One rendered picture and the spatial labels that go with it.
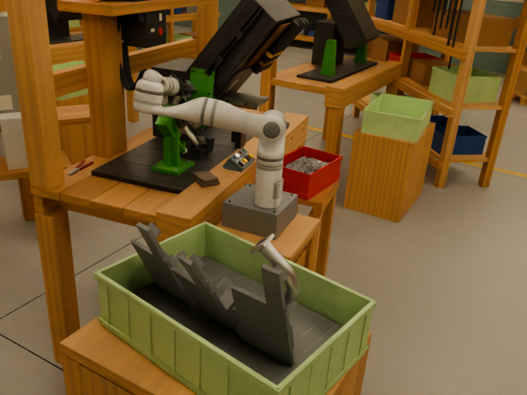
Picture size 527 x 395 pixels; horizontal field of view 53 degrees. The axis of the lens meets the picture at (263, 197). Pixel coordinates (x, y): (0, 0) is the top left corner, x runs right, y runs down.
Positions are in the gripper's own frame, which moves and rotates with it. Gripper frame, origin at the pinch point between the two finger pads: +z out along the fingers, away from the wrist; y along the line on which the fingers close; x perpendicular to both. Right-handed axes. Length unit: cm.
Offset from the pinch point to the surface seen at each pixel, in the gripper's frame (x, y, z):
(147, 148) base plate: 32.6, -9.3, 0.7
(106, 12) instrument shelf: -4.1, 29.0, -38.6
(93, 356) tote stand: 23, -75, -107
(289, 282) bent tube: -34, -85, -108
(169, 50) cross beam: 12, 38, 45
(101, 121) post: 34.4, 7.2, -17.7
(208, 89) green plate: -7.5, -5.7, 2.8
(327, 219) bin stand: -11, -83, 37
